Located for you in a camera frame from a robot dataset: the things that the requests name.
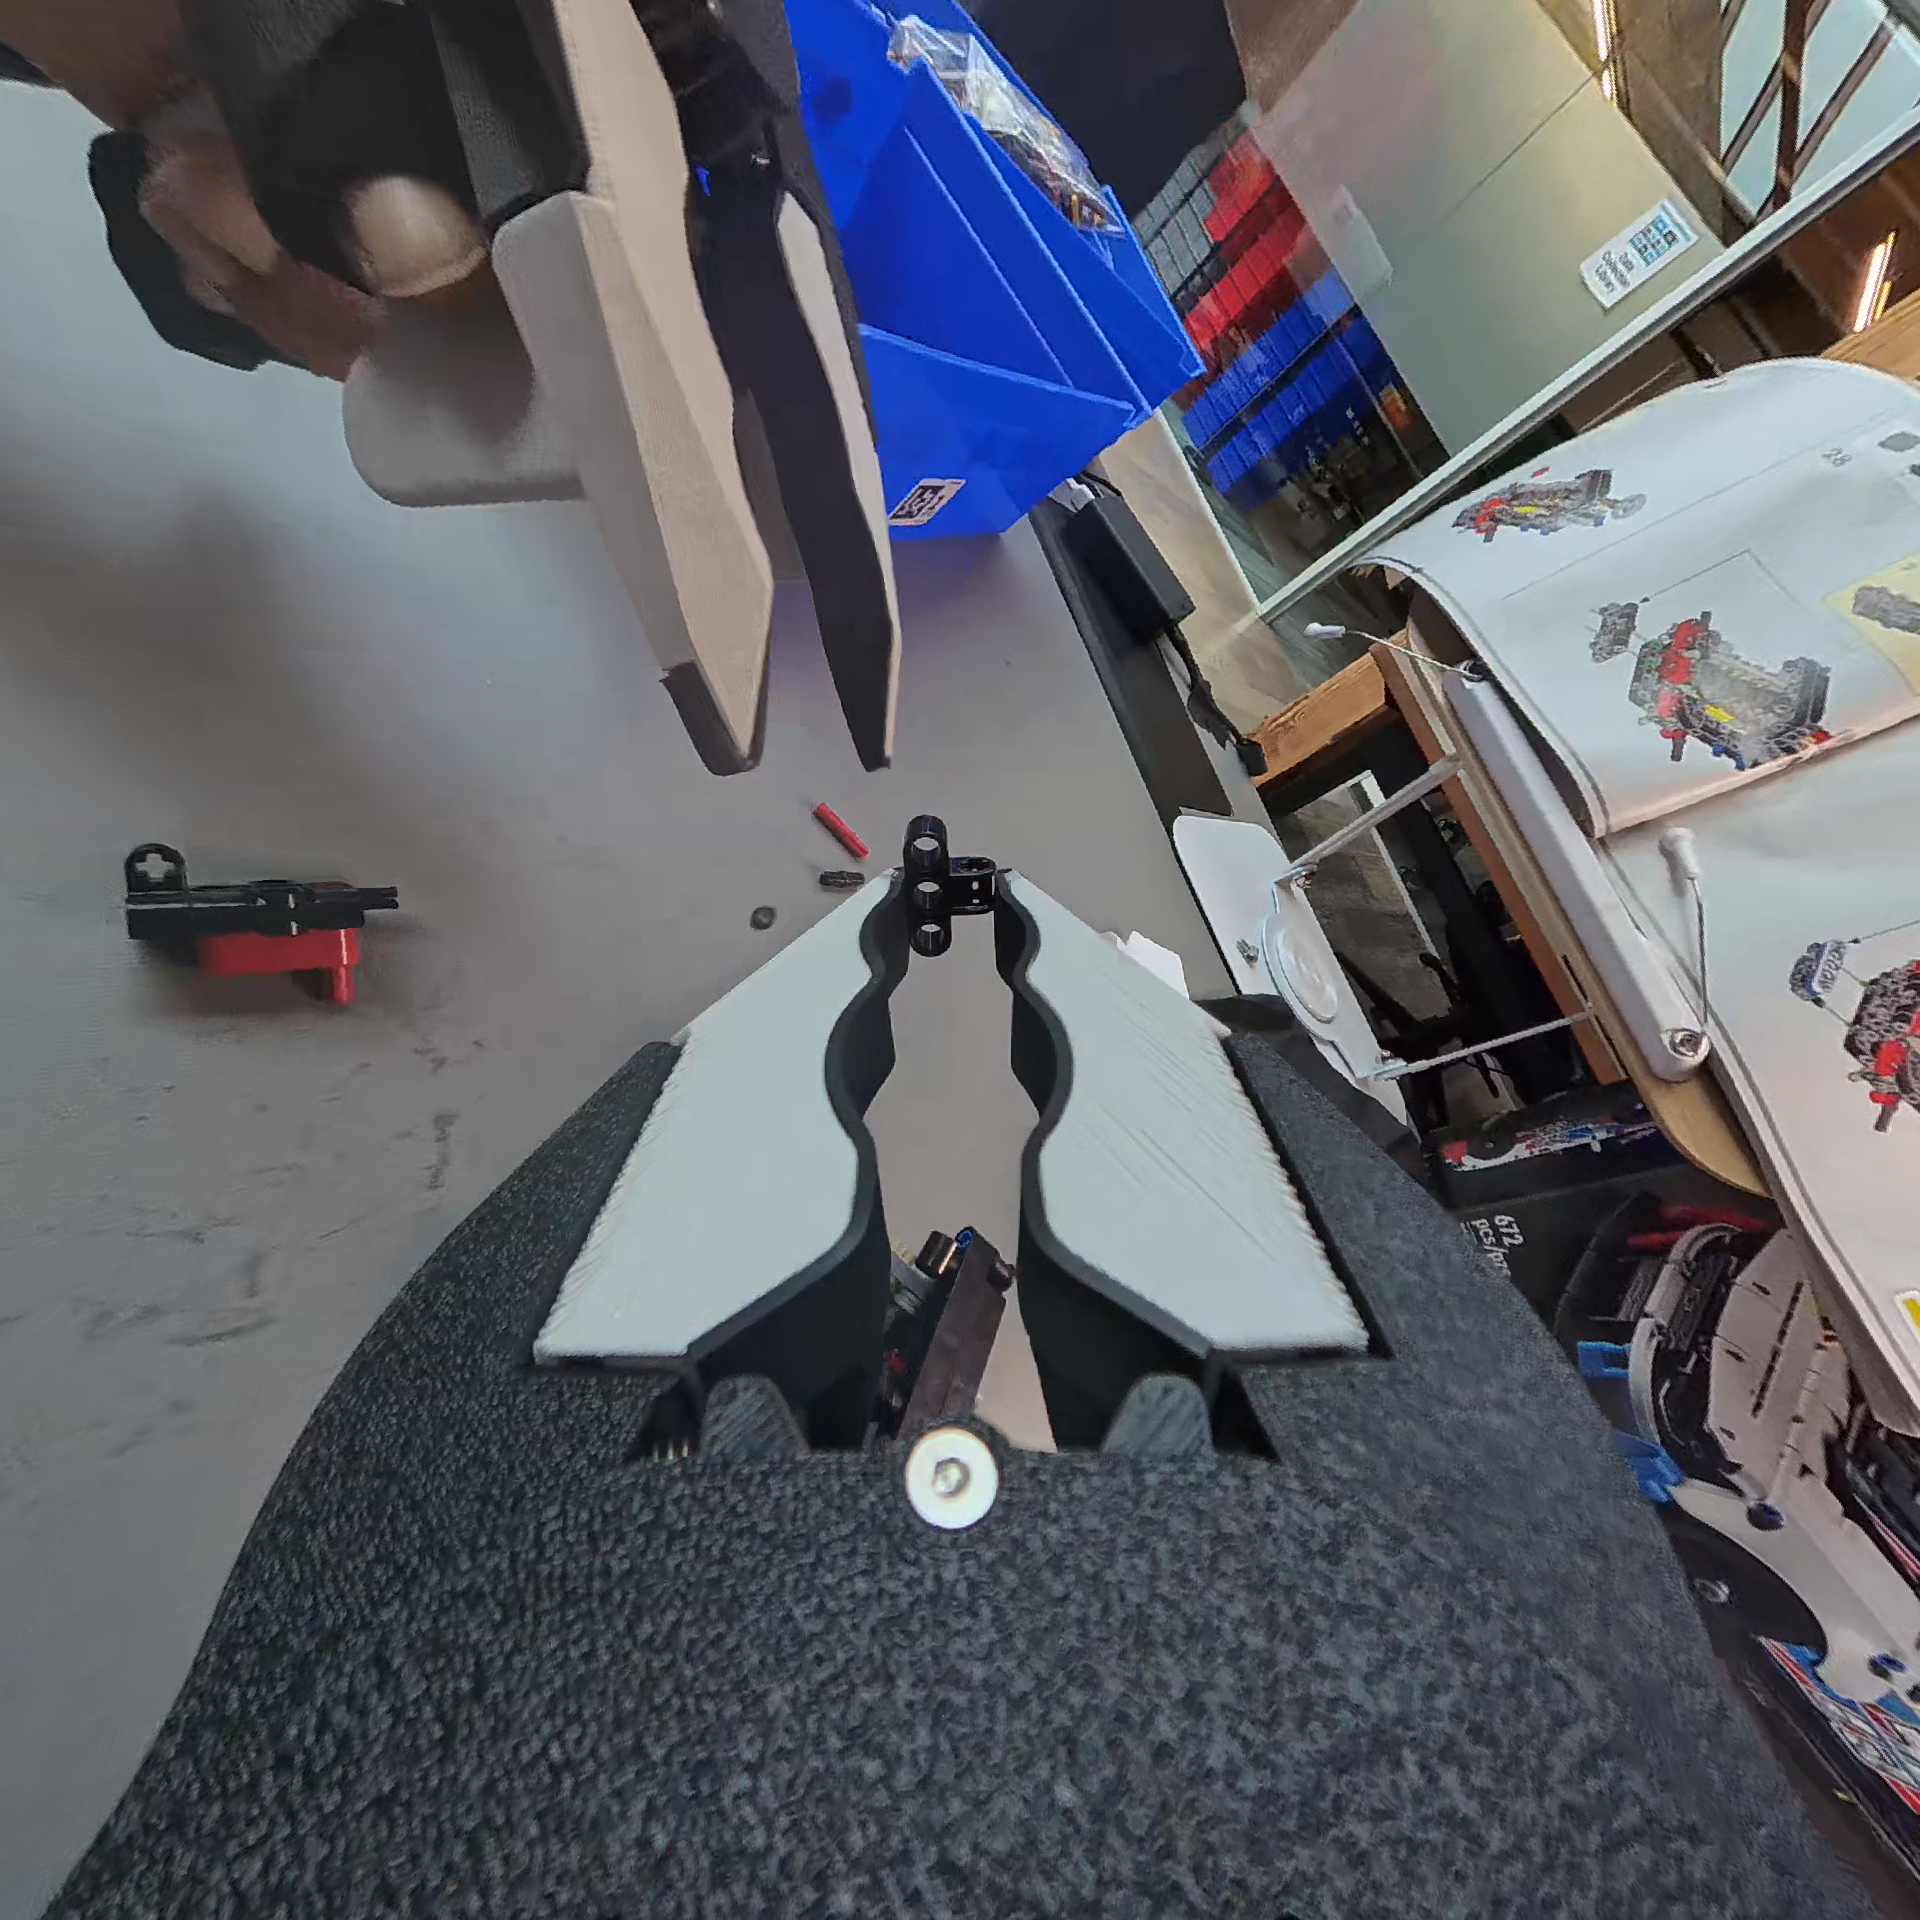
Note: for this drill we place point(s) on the instruction booklet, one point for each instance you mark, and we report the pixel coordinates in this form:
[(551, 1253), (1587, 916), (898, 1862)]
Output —
[(1725, 600)]

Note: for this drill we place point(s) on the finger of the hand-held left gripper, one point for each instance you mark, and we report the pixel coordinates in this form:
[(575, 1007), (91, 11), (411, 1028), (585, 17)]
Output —
[(661, 419), (847, 495)]

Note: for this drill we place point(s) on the red brick pin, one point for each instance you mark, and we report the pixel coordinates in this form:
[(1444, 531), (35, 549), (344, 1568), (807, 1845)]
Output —
[(842, 827)]

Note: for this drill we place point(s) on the black brick subassembly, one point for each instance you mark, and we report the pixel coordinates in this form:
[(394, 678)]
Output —
[(240, 903)]

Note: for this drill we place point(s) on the toy car box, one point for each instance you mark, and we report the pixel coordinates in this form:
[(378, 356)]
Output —
[(1741, 1350)]

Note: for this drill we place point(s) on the wooden side table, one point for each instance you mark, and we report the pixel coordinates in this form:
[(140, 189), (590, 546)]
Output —
[(1322, 704)]

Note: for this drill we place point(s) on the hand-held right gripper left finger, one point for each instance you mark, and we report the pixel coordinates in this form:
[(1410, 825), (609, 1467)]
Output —
[(704, 1183)]

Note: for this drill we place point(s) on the red brick beam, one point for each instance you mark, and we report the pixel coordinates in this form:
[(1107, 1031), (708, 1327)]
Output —
[(279, 955)]

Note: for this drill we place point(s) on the white book stand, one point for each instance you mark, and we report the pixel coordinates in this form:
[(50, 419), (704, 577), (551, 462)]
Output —
[(1560, 900)]

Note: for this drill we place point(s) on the black brick connector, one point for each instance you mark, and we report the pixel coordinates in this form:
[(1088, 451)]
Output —
[(933, 897)]

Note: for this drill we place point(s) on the clear bag of brick parts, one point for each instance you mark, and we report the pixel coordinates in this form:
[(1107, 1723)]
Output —
[(1007, 119)]

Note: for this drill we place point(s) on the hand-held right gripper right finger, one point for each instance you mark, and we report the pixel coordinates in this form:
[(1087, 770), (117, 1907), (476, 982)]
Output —
[(1185, 1183)]

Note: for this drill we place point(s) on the person's left hand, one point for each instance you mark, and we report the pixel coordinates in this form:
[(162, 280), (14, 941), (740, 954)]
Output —
[(413, 239)]

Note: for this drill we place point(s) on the white wall sign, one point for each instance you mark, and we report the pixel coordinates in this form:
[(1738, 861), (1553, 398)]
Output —
[(1637, 252)]

